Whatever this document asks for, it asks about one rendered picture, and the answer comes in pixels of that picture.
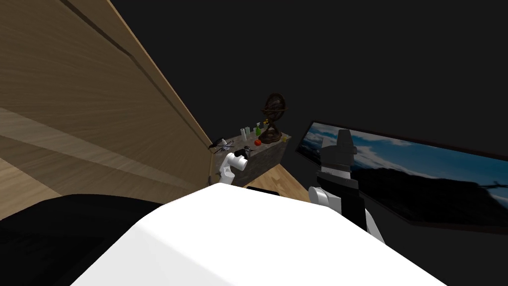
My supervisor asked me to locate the framed sky landscape picture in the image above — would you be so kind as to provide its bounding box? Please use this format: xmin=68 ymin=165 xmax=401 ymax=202
xmin=295 ymin=121 xmax=508 ymax=235

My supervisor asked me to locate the light wooden door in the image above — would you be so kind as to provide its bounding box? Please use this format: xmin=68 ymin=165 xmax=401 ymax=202
xmin=0 ymin=0 xmax=214 ymax=220

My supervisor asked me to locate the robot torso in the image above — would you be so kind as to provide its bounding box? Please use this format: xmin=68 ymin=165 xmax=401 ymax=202
xmin=70 ymin=182 xmax=449 ymax=286

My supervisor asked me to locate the grey stone side table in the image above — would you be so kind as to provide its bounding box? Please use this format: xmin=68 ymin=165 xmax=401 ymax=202
xmin=208 ymin=93 xmax=292 ymax=188

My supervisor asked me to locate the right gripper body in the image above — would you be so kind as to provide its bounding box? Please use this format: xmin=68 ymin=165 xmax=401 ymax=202
xmin=319 ymin=144 xmax=358 ymax=169

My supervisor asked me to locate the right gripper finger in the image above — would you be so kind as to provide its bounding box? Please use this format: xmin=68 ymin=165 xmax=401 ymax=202
xmin=336 ymin=129 xmax=354 ymax=148

